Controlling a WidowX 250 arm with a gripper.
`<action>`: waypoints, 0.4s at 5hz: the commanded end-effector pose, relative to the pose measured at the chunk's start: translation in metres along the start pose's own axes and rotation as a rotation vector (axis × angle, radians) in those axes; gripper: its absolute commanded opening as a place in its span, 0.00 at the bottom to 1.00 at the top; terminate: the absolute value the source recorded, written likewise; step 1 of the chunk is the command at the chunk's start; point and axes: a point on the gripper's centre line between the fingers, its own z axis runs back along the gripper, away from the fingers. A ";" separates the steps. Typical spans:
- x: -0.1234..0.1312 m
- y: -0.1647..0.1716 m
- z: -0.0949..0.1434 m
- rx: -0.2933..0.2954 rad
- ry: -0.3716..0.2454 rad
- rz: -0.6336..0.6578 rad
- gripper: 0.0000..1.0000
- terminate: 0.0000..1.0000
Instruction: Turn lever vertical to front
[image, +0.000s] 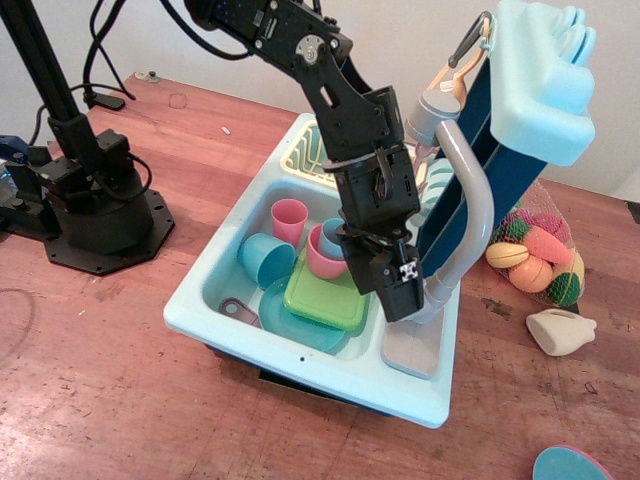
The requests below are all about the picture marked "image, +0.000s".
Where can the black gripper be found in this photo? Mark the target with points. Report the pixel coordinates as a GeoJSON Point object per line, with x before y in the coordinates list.
{"type": "Point", "coordinates": [379, 194]}

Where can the grey toy faucet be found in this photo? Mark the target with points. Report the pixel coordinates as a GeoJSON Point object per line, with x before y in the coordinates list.
{"type": "Point", "coordinates": [432, 123]}

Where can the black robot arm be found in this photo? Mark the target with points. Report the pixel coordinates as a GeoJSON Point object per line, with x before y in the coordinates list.
{"type": "Point", "coordinates": [362, 134]}

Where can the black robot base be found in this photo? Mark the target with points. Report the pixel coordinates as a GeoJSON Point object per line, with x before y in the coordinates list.
{"type": "Point", "coordinates": [99, 225]}

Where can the grey sink lever plate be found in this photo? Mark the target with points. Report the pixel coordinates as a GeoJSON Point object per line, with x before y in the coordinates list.
{"type": "Point", "coordinates": [413, 348]}

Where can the green square toy plate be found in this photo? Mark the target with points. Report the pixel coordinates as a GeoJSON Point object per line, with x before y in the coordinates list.
{"type": "Point", "coordinates": [336, 303]}

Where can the light blue toy sink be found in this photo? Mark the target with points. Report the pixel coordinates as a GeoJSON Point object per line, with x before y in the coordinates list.
{"type": "Point", "coordinates": [244, 299]}

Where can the blue cup inside pink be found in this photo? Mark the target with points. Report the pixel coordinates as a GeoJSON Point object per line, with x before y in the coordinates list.
{"type": "Point", "coordinates": [329, 243]}

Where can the pink toy bowl cup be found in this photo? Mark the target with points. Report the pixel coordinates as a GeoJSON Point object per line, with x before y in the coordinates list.
{"type": "Point", "coordinates": [321, 266]}

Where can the teal round toy plate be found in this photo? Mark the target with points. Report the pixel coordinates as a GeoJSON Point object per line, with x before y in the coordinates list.
{"type": "Point", "coordinates": [274, 317]}

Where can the stacked blue plates rack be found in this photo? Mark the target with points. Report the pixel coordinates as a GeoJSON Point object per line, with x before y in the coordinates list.
{"type": "Point", "coordinates": [438, 174]}

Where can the net bag toy food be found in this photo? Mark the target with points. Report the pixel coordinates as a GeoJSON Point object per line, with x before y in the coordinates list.
{"type": "Point", "coordinates": [533, 248]}

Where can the teal toy cup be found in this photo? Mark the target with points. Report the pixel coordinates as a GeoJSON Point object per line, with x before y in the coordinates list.
{"type": "Point", "coordinates": [266, 259]}

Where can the beige toy bottle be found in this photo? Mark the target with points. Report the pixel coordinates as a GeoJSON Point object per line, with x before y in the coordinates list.
{"type": "Point", "coordinates": [559, 332]}

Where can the yellow dish rack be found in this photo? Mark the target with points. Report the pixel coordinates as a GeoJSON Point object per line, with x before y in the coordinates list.
{"type": "Point", "coordinates": [305, 155]}

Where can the orange hanging toy utensil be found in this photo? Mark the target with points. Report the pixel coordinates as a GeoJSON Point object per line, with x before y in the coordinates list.
{"type": "Point", "coordinates": [454, 80]}

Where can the blue pink plate corner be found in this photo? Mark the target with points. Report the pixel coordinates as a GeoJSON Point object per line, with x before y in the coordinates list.
{"type": "Point", "coordinates": [564, 462]}

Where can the light blue toy shelf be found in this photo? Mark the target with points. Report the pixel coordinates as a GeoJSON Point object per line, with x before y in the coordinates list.
{"type": "Point", "coordinates": [528, 106]}

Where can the grey hanging toy utensil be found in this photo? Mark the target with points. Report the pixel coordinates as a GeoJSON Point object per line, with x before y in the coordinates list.
{"type": "Point", "coordinates": [470, 38]}

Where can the purple toy utensil handle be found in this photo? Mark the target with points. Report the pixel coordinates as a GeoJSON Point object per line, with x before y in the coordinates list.
{"type": "Point", "coordinates": [234, 308]}

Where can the black vertical mount post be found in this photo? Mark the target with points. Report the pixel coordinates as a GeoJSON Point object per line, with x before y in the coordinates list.
{"type": "Point", "coordinates": [70, 127]}

